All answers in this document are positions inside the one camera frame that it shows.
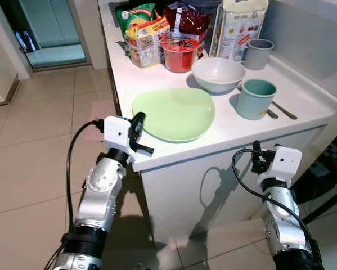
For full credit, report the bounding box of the green snack packet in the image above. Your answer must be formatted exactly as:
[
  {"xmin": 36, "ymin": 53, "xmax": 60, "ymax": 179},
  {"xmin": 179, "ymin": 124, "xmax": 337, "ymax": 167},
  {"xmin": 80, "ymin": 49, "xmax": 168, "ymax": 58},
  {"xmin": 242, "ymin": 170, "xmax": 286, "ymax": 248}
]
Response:
[{"xmin": 115, "ymin": 3, "xmax": 156, "ymax": 43}]

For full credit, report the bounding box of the teal cup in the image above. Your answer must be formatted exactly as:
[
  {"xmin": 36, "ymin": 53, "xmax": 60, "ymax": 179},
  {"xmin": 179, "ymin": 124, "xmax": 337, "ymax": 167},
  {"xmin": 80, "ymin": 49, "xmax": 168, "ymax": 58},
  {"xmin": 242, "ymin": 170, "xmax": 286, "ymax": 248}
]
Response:
[{"xmin": 236, "ymin": 79, "xmax": 277, "ymax": 121}]

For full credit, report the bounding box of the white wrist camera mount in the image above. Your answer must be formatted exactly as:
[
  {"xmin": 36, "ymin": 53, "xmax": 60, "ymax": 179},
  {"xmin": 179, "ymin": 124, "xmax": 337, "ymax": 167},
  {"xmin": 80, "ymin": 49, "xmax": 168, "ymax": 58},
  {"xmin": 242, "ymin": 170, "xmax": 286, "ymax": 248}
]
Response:
[
  {"xmin": 102, "ymin": 115, "xmax": 140, "ymax": 165},
  {"xmin": 269, "ymin": 145, "xmax": 303, "ymax": 182}
]

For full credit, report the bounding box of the grey cup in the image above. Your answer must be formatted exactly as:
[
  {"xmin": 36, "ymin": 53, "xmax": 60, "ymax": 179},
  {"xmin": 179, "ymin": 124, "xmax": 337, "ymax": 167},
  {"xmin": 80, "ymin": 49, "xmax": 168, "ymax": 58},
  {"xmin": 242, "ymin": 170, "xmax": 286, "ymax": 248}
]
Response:
[{"xmin": 244, "ymin": 38, "xmax": 275, "ymax": 71}]

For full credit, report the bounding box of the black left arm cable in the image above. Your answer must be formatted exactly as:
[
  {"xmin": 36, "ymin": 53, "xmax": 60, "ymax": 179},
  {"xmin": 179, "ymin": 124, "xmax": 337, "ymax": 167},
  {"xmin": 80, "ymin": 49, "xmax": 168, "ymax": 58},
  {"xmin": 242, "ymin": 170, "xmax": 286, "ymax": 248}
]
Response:
[{"xmin": 44, "ymin": 119, "xmax": 105, "ymax": 270}]

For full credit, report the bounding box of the white kitchen counter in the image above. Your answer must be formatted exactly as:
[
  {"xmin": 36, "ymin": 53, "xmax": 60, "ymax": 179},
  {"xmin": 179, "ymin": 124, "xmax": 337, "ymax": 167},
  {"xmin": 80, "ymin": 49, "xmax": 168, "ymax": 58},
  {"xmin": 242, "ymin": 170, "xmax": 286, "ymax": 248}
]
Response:
[{"xmin": 98, "ymin": 0, "xmax": 337, "ymax": 245}]

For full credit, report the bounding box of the dark red snack packet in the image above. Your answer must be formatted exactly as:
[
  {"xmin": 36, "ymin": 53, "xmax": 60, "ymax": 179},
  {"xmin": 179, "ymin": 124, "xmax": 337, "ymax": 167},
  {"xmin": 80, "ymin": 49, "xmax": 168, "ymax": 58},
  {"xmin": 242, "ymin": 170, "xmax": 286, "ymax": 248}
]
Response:
[{"xmin": 163, "ymin": 3, "xmax": 211, "ymax": 48}]

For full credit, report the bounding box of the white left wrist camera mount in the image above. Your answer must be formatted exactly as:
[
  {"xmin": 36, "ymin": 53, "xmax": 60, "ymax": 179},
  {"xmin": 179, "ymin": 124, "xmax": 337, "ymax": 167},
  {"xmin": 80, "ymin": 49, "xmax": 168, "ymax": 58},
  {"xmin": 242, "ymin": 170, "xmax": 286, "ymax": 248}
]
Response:
[{"xmin": 102, "ymin": 115, "xmax": 140, "ymax": 165}]

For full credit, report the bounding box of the yellow snack packet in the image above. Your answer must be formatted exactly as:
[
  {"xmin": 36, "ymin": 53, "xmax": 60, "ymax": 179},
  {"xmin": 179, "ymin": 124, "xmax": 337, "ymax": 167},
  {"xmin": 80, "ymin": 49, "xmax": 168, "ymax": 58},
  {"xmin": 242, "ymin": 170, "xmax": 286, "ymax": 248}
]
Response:
[{"xmin": 125, "ymin": 16, "xmax": 172, "ymax": 69}]

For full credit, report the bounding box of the white ceramic bowl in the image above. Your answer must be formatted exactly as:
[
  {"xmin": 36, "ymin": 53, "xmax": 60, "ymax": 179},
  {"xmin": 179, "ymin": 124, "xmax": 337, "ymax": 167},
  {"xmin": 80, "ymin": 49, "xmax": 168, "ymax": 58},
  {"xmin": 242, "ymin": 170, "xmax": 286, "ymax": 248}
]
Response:
[{"xmin": 191, "ymin": 57, "xmax": 246, "ymax": 95}]

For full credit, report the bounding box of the dark blue slipper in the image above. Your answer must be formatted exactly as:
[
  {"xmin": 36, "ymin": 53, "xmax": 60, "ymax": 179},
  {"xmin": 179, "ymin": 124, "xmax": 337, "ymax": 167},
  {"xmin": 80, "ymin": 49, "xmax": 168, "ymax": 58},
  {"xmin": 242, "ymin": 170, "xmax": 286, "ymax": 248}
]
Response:
[{"xmin": 16, "ymin": 31, "xmax": 37, "ymax": 54}]

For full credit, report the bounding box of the gold spoon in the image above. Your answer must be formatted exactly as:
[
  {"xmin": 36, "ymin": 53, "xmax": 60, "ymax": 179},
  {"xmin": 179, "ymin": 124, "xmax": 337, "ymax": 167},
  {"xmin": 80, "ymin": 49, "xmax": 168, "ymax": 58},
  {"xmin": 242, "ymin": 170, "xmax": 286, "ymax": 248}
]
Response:
[{"xmin": 272, "ymin": 100, "xmax": 299, "ymax": 120}]

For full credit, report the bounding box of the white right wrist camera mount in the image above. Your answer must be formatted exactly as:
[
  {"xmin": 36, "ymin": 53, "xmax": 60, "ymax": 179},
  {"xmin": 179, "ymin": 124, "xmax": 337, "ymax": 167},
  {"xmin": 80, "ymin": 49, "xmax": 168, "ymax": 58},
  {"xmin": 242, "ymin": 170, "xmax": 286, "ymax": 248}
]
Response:
[{"xmin": 269, "ymin": 145, "xmax": 303, "ymax": 182}]

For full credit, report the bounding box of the teal door mat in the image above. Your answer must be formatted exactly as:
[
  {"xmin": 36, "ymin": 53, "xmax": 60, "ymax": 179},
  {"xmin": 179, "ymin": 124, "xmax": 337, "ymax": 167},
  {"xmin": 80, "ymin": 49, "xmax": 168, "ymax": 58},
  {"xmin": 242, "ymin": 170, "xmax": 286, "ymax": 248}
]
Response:
[{"xmin": 25, "ymin": 44, "xmax": 89, "ymax": 69}]

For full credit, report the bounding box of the white printed food bag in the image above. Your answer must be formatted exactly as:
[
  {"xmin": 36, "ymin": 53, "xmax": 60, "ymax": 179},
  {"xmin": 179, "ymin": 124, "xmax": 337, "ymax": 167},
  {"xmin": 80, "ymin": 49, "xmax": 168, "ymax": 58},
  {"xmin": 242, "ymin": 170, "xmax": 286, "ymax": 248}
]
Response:
[{"xmin": 216, "ymin": 0, "xmax": 269, "ymax": 61}]

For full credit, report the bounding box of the light green plate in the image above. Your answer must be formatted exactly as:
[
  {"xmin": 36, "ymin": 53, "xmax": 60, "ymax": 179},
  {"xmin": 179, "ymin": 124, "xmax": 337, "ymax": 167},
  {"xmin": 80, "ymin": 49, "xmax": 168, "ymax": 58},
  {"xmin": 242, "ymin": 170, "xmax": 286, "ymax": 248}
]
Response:
[{"xmin": 132, "ymin": 87, "xmax": 217, "ymax": 143}]

